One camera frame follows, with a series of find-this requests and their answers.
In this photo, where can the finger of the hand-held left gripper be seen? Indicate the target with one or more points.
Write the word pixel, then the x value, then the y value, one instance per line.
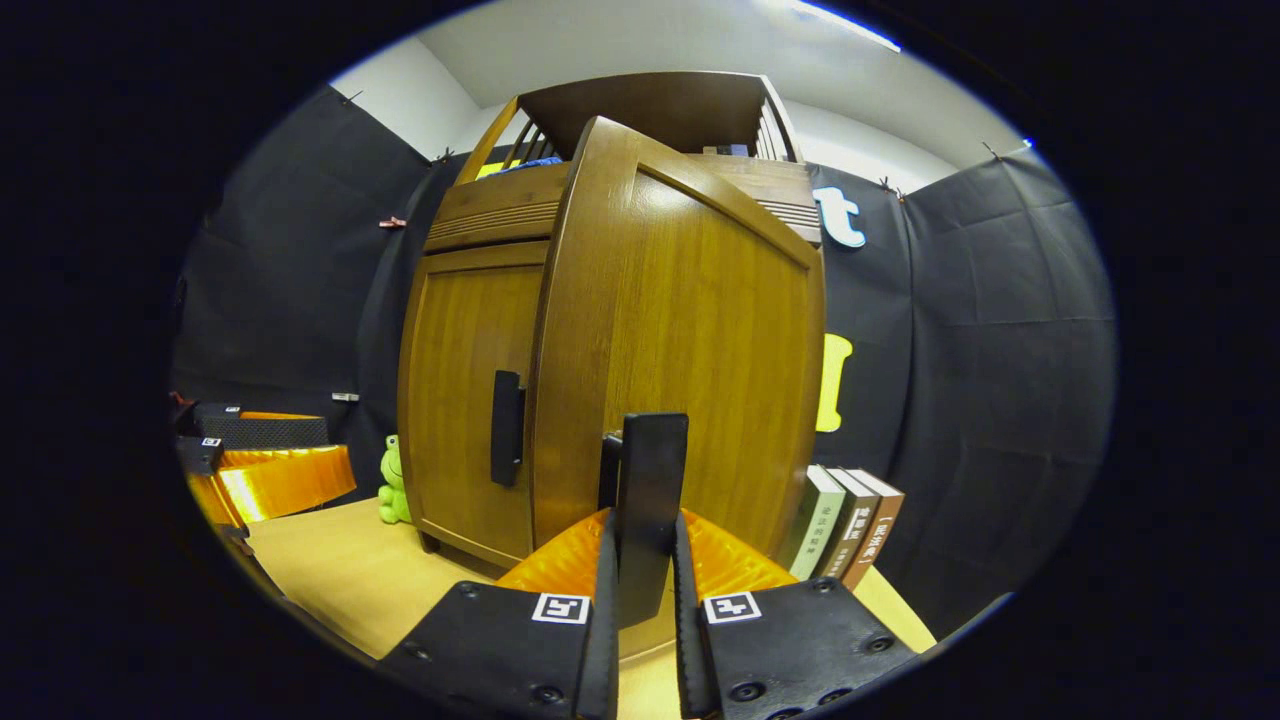
pixel 200 455
pixel 265 432

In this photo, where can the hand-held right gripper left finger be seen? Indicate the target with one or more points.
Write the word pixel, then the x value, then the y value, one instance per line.
pixel 603 640

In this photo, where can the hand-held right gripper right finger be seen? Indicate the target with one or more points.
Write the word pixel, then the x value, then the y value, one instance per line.
pixel 690 650

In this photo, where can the wooden cabinet door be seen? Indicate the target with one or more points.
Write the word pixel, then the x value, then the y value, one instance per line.
pixel 455 400
pixel 700 330

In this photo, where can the wooden double-door shoe cabinet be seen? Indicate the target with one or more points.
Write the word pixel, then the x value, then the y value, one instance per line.
pixel 660 105

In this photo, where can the green frog toy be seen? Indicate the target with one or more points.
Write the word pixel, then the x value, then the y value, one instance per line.
pixel 393 490

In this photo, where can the green book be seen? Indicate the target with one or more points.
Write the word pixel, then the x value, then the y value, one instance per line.
pixel 815 525

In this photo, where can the brown book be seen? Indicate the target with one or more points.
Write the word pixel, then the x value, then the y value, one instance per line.
pixel 878 530

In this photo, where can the blue cloth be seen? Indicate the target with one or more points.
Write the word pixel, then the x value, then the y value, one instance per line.
pixel 525 166

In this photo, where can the black backdrop cloth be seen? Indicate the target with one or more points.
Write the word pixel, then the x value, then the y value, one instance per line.
pixel 980 350

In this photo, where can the long ceiling light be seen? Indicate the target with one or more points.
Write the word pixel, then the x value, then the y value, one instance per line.
pixel 850 25

